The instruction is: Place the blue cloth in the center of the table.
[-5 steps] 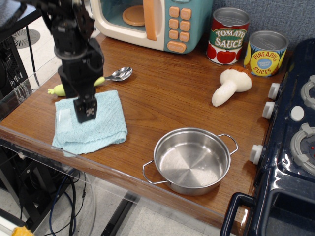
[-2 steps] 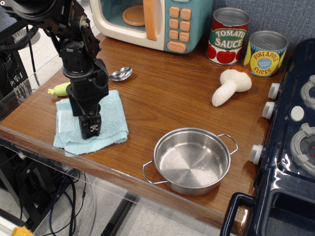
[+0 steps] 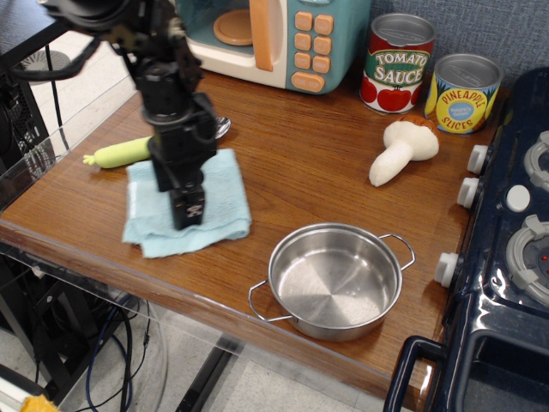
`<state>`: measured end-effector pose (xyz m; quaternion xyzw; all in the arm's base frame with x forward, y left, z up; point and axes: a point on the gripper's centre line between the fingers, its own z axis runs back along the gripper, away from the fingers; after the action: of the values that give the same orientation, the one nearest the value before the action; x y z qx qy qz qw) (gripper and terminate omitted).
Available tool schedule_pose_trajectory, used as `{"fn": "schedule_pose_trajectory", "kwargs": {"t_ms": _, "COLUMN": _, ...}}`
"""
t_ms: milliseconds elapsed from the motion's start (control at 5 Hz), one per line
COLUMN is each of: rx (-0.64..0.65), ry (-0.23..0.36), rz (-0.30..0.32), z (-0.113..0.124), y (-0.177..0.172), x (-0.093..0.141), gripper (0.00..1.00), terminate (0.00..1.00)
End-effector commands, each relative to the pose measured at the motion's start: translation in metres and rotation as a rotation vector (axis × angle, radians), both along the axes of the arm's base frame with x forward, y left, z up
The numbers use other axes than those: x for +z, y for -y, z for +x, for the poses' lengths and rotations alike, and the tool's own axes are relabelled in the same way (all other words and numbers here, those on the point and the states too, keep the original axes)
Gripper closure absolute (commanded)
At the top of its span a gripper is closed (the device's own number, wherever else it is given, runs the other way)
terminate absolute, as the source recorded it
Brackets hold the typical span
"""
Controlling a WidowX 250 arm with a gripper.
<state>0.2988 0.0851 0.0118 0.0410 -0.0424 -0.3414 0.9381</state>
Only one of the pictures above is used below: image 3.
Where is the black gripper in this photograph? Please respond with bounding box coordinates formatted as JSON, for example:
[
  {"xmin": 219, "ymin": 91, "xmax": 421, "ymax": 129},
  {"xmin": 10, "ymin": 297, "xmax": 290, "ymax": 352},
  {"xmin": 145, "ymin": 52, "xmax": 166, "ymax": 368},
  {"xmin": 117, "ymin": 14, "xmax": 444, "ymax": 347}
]
[{"xmin": 143, "ymin": 93, "xmax": 217, "ymax": 230}]

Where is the light blue cloth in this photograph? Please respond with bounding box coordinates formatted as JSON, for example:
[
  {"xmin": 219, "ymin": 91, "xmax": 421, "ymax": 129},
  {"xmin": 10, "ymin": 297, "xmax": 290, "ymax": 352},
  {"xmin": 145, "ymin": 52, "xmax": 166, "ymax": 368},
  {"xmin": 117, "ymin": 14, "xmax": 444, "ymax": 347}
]
[{"xmin": 122, "ymin": 148, "xmax": 252, "ymax": 258}]

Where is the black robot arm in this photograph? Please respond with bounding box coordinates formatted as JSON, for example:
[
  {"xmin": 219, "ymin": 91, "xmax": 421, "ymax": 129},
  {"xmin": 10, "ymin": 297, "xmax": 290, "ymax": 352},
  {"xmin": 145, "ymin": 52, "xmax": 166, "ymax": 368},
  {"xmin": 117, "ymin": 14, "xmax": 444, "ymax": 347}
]
[{"xmin": 8, "ymin": 1, "xmax": 218, "ymax": 230}]

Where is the plush mushroom toy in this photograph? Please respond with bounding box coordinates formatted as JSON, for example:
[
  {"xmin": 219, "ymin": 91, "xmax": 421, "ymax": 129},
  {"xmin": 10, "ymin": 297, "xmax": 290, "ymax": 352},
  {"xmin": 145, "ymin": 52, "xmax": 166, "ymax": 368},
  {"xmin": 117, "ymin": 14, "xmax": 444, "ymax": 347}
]
[{"xmin": 369, "ymin": 114, "xmax": 440, "ymax": 187}]

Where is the clear acrylic table guard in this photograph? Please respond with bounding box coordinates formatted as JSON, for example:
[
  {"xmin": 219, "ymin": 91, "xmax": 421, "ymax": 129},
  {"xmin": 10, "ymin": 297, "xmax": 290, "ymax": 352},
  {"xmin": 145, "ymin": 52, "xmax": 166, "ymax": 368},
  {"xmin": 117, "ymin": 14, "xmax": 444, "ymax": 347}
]
[{"xmin": 1, "ymin": 45, "xmax": 262, "ymax": 342}]

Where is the stainless steel pot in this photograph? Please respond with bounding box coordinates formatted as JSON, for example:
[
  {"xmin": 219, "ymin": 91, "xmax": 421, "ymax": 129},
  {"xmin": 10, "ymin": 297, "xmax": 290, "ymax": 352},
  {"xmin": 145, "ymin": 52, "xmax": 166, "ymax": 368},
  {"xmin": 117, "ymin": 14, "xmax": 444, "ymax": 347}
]
[{"xmin": 264, "ymin": 222, "xmax": 416, "ymax": 342}]

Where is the toy microwave oven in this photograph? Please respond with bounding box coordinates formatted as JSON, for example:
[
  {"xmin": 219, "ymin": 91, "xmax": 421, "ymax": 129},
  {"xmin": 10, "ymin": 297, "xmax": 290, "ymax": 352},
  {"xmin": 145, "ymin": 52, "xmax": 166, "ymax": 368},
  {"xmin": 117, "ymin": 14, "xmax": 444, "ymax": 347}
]
[{"xmin": 175, "ymin": 1, "xmax": 371, "ymax": 94}]

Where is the black desk at left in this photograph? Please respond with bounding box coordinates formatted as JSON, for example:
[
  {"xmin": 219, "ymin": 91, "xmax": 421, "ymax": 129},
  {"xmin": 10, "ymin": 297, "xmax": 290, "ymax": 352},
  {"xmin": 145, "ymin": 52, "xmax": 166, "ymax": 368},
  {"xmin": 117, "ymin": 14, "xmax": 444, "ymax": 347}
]
[{"xmin": 1, "ymin": 0, "xmax": 68, "ymax": 74}]

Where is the tomato sauce can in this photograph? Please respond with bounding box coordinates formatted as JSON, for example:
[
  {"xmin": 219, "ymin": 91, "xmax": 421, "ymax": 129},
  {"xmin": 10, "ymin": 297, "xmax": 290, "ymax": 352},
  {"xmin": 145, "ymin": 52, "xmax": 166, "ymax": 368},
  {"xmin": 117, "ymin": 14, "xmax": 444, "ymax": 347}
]
[{"xmin": 359, "ymin": 13, "xmax": 437, "ymax": 113}]

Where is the white stove knob lower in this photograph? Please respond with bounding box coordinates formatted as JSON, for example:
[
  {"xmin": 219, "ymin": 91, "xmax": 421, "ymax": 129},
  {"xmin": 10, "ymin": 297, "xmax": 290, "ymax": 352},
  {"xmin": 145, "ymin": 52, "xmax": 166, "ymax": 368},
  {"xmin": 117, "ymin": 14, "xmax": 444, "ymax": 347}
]
[{"xmin": 434, "ymin": 252, "xmax": 458, "ymax": 288}]

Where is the white stove knob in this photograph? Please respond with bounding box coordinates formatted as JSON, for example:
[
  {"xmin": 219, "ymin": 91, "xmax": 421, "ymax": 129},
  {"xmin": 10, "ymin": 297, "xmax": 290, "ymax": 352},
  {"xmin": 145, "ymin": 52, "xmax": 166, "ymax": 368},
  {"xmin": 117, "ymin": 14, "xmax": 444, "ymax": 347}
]
[
  {"xmin": 468, "ymin": 144, "xmax": 489, "ymax": 175},
  {"xmin": 457, "ymin": 178, "xmax": 480, "ymax": 209},
  {"xmin": 434, "ymin": 252, "xmax": 458, "ymax": 288}
]

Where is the white stove knob middle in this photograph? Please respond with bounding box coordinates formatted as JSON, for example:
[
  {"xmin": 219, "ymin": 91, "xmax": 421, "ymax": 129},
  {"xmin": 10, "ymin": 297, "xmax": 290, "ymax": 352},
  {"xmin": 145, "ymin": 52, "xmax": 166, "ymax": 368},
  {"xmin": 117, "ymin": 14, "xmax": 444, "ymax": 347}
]
[{"xmin": 457, "ymin": 178, "xmax": 480, "ymax": 209}]

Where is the white stove knob upper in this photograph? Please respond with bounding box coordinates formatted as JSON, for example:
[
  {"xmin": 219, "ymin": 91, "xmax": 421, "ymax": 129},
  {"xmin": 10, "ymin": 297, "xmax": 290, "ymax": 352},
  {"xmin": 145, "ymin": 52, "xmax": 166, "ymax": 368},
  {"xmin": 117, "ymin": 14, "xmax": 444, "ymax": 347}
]
[{"xmin": 468, "ymin": 144, "xmax": 489, "ymax": 175}]

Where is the pineapple slices can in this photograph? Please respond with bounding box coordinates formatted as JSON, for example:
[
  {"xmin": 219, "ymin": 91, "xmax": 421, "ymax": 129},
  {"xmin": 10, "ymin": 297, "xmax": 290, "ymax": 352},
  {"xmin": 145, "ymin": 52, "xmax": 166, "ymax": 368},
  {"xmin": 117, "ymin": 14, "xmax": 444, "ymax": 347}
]
[{"xmin": 424, "ymin": 53, "xmax": 504, "ymax": 135}]

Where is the dark blue toy stove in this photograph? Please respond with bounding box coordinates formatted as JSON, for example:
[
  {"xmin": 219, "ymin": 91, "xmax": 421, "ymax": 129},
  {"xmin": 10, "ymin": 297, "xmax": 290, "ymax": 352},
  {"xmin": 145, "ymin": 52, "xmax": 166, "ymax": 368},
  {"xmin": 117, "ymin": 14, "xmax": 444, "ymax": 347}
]
[{"xmin": 384, "ymin": 68, "xmax": 548, "ymax": 411}]

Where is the spoon with green carrot handle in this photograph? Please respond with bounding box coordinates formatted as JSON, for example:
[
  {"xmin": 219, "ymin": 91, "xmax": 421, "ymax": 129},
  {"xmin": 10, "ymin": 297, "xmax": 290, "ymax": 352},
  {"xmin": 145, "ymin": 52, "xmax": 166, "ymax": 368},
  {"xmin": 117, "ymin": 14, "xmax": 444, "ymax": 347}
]
[{"xmin": 82, "ymin": 117, "xmax": 232, "ymax": 169}]

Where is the blue cable under table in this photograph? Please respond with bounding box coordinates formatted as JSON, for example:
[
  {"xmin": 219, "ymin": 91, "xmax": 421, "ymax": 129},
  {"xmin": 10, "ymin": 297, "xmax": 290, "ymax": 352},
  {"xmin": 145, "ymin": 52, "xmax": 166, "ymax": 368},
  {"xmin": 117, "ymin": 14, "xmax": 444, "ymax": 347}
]
[{"xmin": 84, "ymin": 306, "xmax": 134, "ymax": 412}]

